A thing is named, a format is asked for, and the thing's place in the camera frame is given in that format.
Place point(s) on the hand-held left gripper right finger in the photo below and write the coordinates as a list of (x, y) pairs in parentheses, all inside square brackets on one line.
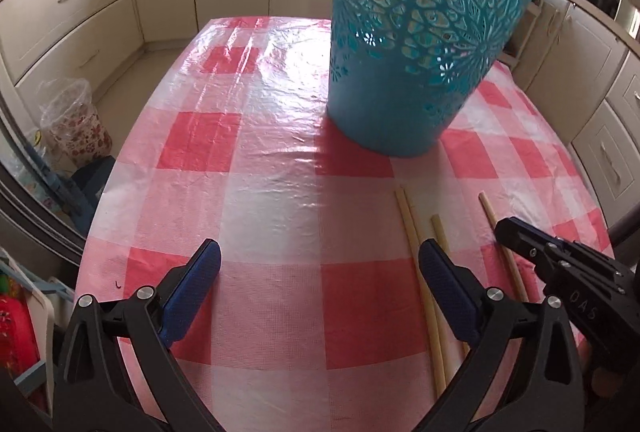
[(450, 289)]

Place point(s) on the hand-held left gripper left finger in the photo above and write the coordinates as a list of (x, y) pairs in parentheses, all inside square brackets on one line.
[(192, 289)]

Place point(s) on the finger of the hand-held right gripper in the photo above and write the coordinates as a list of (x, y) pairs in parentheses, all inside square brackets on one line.
[(520, 237)]

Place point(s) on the wooden chopstick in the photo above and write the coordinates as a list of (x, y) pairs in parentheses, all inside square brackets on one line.
[(489, 211), (411, 232), (439, 229)]

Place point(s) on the blue perforated plastic bucket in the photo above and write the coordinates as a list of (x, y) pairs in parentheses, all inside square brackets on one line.
[(400, 102)]

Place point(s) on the red white checkered tablecloth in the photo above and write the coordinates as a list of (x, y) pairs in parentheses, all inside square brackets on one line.
[(250, 162)]

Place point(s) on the blue plastic stool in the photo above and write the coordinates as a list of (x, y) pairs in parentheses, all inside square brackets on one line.
[(95, 182)]

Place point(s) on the floral trash bin with bag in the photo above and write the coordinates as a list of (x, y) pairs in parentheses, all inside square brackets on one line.
[(75, 132)]

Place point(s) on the white electric water pot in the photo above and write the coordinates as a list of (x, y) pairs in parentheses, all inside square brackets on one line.
[(630, 12)]

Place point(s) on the white base cabinets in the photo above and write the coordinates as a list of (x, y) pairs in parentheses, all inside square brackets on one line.
[(75, 27)]

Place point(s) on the white shelf with blue frame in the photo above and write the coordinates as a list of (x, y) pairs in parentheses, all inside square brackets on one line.
[(42, 312)]

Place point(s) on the grey sliding door frame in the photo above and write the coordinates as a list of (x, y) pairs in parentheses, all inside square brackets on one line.
[(20, 207)]

